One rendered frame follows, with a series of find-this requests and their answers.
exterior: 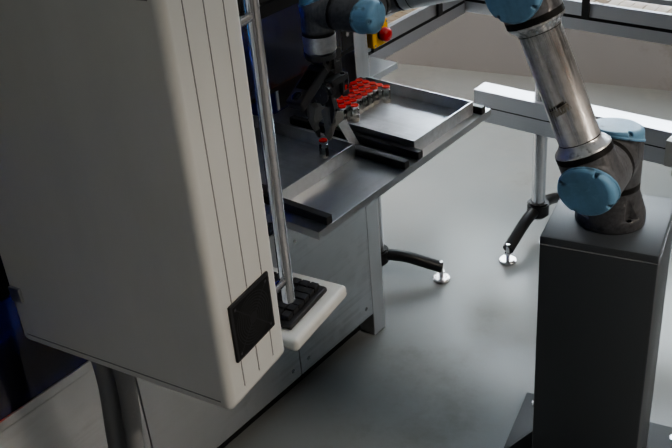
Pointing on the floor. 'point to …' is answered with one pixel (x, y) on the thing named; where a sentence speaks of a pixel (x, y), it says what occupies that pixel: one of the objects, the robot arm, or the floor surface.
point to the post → (357, 63)
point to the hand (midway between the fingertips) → (321, 134)
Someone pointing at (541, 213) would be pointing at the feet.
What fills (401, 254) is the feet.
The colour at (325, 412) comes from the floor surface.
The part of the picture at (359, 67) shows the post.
